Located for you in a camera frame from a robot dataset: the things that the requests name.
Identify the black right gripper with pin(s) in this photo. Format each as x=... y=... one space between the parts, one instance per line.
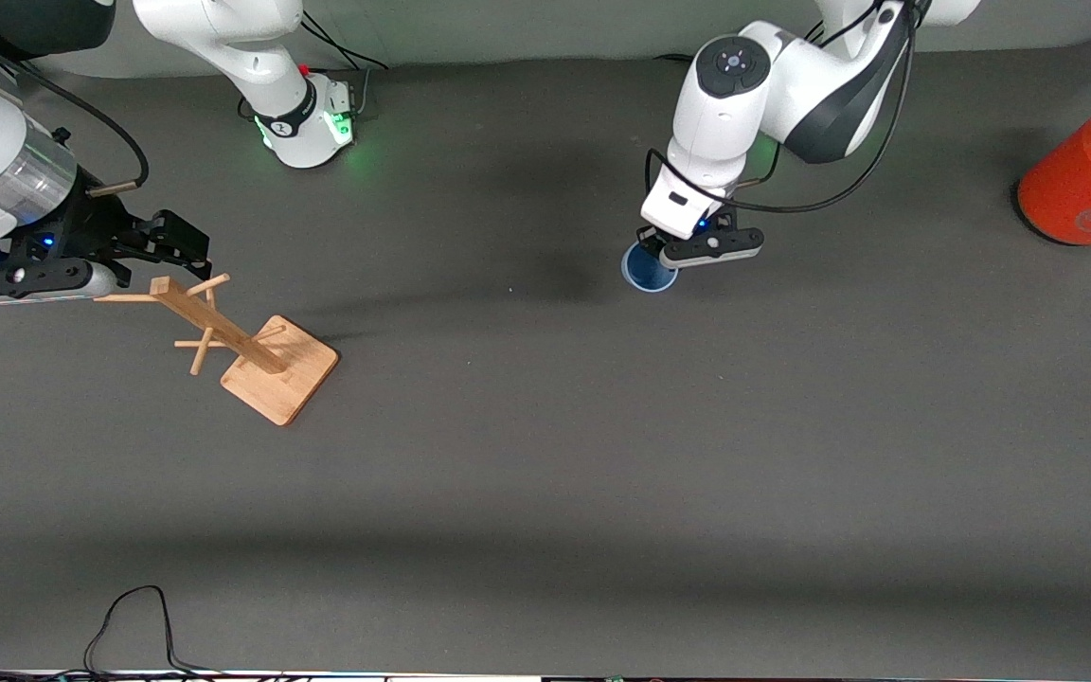
x=98 y=230

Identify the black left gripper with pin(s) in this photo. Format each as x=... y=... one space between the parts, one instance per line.
x=652 y=242

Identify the light blue plastic cup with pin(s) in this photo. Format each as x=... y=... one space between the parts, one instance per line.
x=645 y=275

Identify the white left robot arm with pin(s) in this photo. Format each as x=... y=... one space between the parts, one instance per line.
x=744 y=104

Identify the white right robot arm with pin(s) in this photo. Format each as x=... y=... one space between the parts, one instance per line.
x=223 y=38

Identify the wooden cup rack stand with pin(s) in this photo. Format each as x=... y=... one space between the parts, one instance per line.
x=280 y=374

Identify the orange drink can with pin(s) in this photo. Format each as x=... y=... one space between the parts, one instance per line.
x=1085 y=189

